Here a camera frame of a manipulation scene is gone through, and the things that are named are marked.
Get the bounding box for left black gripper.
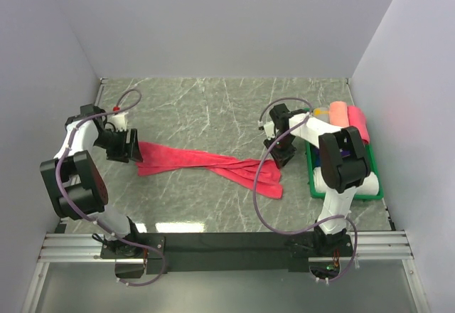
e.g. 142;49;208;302
93;127;143;163

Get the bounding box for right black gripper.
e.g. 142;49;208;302
264;132;296;169

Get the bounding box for red towel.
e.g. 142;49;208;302
136;142;283;199

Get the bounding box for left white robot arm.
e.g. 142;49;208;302
40;105;143;258

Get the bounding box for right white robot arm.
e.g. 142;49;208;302
259;100;371;255

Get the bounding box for green plastic bin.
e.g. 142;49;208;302
306;142;383;201

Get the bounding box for purple towel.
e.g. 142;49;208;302
340;149;351;158

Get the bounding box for orange rolled towel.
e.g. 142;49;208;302
328;101;349;128

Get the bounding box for pink rolled towel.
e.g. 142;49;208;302
347;105;370;144

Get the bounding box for white rolled towel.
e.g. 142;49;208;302
312;167;380;198

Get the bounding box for black base beam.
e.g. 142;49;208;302
92;230;358;279

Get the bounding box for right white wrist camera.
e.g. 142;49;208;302
257;121;276;139

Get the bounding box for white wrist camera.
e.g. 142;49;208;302
106;105;128;132
257;121;276;139

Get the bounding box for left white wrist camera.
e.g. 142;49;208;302
106;105;128;132

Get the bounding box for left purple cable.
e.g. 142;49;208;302
56;88;166;288

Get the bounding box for aluminium rail frame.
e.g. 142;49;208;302
22;231;429;312

